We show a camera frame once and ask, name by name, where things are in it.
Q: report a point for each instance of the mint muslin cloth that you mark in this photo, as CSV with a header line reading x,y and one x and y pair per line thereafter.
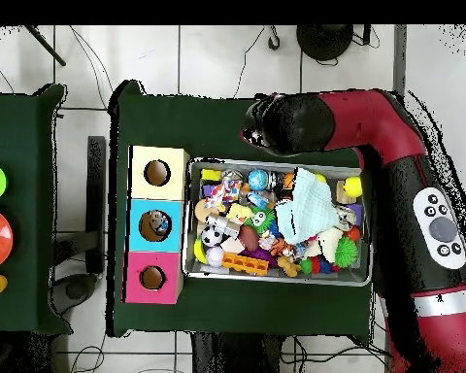
x,y
306,210

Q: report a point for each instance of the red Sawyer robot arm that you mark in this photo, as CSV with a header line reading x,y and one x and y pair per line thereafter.
x,y
372,120

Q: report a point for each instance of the wooden three-hole box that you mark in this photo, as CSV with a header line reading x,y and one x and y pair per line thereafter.
x,y
167,192

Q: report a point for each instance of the silver mesh bin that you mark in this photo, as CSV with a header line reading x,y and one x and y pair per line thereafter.
x,y
295,280

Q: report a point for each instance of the globe print ball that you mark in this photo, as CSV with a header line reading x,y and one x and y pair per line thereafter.
x,y
258,180

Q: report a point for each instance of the dark green tablecloth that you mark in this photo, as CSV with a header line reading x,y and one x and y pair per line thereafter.
x,y
198,128

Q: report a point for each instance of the polka dot crumpled wrapper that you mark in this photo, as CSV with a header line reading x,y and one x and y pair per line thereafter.
x,y
221,192

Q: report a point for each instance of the yellow plush duck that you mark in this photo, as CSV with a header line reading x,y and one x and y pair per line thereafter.
x,y
239,213

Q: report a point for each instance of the green spiky toy with eyes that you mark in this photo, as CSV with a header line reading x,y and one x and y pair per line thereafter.
x,y
261,219

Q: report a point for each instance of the brown toy football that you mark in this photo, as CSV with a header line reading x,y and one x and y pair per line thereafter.
x,y
249,237

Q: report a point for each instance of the black white soccer ball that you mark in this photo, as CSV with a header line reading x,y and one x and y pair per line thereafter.
x,y
211,236

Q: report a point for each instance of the yellow ball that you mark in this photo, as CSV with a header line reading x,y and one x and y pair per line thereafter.
x,y
352,186

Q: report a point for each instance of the black round lamp base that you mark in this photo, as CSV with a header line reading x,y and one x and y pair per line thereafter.
x,y
324,40

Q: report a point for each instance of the white baseball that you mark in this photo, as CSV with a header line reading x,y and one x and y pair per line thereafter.
x,y
215,255

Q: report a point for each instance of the orange plastic tray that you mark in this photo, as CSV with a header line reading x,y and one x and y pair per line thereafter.
x,y
244,264

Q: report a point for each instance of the black floor bar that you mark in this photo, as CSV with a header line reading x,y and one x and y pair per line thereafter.
x,y
96,194

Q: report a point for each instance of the black rod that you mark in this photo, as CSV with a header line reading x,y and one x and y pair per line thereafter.
x,y
46,46

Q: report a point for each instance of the grey rounded floor base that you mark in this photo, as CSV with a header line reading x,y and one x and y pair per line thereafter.
x,y
75,289

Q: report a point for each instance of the dark green cloth side table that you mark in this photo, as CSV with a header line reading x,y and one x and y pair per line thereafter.
x,y
15,136

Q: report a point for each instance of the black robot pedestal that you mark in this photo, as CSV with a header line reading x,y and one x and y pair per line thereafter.
x,y
233,357

